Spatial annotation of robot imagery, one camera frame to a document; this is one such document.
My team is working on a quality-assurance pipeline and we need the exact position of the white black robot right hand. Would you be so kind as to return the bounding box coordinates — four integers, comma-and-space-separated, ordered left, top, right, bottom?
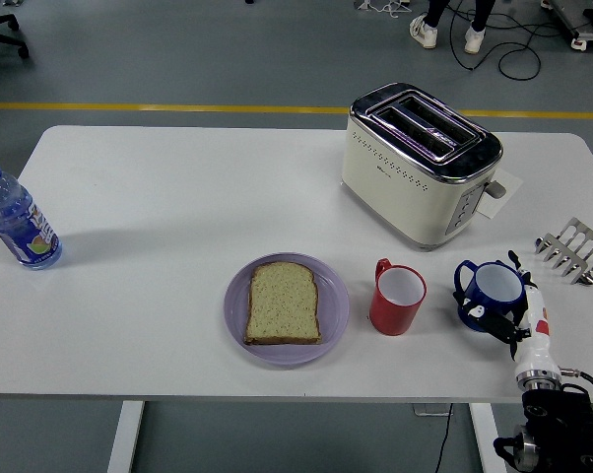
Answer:
452, 249, 563, 379

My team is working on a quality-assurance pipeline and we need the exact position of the blue enamel cup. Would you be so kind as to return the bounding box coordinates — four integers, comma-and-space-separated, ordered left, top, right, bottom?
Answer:
454, 259, 528, 332

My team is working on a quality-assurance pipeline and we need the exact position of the red enamel cup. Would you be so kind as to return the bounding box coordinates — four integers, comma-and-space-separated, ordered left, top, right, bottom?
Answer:
368, 256, 428, 338

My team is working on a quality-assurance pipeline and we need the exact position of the slice of bread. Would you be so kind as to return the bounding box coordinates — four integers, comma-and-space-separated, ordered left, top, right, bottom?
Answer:
243, 261, 323, 346

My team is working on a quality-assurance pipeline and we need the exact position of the silver metal toast rack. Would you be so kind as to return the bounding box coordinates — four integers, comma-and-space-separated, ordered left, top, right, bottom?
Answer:
533, 217, 593, 287

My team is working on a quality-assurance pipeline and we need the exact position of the white table leg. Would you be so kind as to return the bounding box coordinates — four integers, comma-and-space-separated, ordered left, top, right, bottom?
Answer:
106, 400, 146, 473
468, 402, 508, 473

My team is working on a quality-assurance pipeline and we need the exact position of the white paper sheet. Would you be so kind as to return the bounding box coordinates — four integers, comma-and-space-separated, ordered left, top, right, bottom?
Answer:
476, 167, 524, 221

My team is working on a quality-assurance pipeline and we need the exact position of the cream chrome toaster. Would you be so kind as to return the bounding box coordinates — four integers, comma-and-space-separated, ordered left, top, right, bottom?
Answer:
340, 82, 508, 252

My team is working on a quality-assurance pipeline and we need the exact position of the purple round plate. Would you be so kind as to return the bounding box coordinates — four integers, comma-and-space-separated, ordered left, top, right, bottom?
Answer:
223, 251, 351, 367

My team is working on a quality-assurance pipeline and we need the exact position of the grey equipment cart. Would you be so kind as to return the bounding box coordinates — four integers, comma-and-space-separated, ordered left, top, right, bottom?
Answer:
541, 0, 593, 52

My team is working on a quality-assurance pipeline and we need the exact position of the person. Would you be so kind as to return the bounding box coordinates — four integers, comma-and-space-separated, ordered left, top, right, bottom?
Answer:
408, 0, 497, 55

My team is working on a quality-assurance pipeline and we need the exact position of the plastic bottle with blue cap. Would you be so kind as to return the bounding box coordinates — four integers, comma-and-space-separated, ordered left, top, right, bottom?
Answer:
0, 158, 64, 271

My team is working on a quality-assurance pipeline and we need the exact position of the black office chair base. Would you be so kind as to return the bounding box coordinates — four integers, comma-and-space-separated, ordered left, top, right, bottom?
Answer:
0, 13, 31, 59

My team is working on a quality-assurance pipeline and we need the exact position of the thin black hanging cable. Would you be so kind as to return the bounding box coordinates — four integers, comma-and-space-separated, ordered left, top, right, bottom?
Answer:
432, 402, 454, 473

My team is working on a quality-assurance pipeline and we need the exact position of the black floor cable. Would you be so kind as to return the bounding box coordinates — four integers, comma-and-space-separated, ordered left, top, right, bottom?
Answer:
446, 0, 573, 82

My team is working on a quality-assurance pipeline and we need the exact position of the white cable bundle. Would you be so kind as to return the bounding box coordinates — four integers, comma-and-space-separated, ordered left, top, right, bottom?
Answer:
354, 0, 412, 20

